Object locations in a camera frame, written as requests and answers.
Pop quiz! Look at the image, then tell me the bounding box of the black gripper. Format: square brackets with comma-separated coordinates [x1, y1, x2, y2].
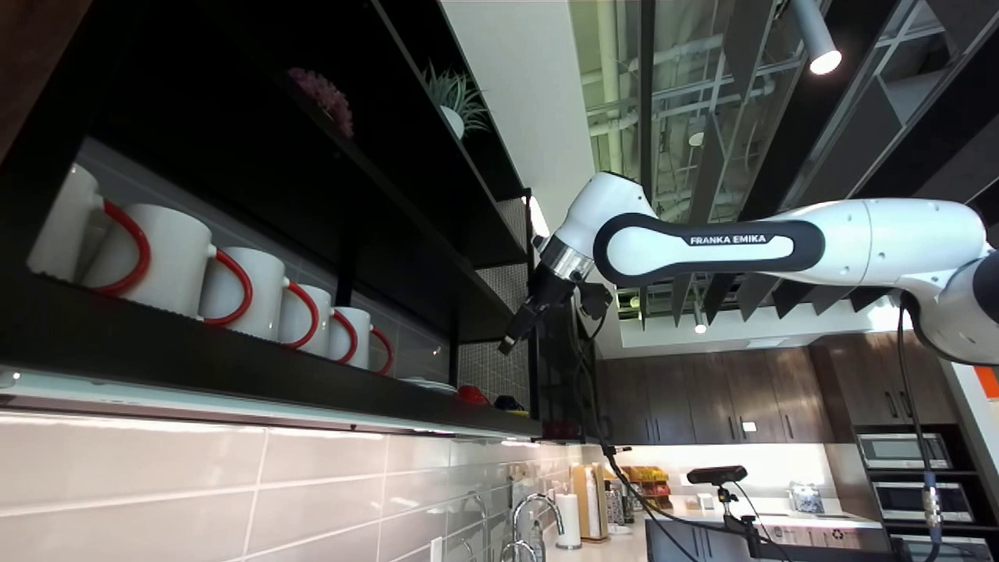
[499, 274, 619, 354]

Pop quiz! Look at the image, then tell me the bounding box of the white round plate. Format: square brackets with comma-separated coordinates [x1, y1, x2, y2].
[401, 372, 462, 397]

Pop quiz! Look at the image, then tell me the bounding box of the under-shelf light strip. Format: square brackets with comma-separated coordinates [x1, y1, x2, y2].
[0, 363, 544, 445]

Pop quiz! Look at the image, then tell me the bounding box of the wooden board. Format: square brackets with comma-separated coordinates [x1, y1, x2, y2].
[573, 461, 619, 544]

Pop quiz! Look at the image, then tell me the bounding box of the chrome faucet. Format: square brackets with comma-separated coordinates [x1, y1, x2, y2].
[496, 488, 555, 562]

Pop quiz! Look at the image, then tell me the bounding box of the white paper towel roll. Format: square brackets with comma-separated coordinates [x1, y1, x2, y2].
[554, 491, 588, 551]

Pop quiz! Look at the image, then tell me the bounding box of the green plant white pot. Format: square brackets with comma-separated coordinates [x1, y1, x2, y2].
[419, 60, 492, 144]

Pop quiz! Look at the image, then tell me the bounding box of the purple flower ornament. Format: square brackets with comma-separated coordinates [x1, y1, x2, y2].
[285, 65, 355, 144]

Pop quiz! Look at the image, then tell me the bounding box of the built-in oven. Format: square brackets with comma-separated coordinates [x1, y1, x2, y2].
[851, 427, 956, 473]

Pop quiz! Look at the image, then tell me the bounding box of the ceiling spot lamp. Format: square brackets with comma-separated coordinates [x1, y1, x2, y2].
[790, 0, 847, 79]

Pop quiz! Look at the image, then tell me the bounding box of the white mug red handle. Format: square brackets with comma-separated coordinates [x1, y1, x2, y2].
[24, 160, 107, 285]
[77, 200, 219, 319]
[329, 303, 374, 368]
[278, 277, 338, 351]
[366, 325, 401, 379]
[200, 244, 291, 342]

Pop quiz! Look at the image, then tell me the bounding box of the thick black cable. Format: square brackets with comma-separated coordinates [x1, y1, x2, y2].
[580, 305, 699, 562]

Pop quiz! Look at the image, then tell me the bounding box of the black camera on stand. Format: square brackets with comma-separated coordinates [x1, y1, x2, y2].
[683, 461, 774, 535]

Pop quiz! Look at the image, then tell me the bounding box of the dark wall shelf unit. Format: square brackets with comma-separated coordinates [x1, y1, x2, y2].
[0, 0, 544, 439]

